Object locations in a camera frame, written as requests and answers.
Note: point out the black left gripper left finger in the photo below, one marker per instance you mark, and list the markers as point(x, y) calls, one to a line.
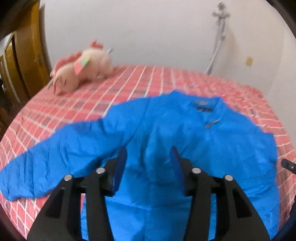
point(59, 218)

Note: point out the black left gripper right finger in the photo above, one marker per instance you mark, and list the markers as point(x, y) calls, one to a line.
point(236, 217)

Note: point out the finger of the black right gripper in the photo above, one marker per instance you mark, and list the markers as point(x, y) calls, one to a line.
point(288, 165)

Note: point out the blue puffer jacket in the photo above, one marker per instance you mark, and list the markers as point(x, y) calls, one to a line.
point(149, 204)

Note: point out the pink plush unicorn toy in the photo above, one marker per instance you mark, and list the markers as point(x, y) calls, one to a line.
point(91, 64)

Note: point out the wooden door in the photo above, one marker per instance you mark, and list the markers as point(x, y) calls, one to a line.
point(23, 67)

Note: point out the yellow wall socket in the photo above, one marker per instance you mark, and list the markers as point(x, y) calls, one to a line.
point(249, 61)

